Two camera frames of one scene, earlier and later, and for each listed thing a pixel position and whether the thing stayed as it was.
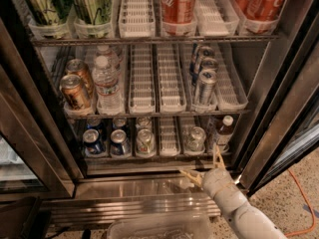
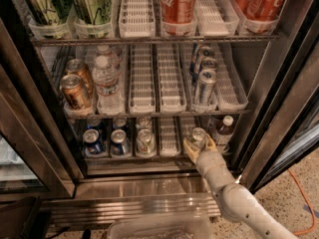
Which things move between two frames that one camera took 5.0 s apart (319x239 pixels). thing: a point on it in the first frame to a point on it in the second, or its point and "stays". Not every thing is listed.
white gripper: x=215 y=179 to x=205 y=158
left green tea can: x=51 y=4 stays
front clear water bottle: x=109 y=100 stays
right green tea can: x=93 y=3 stays
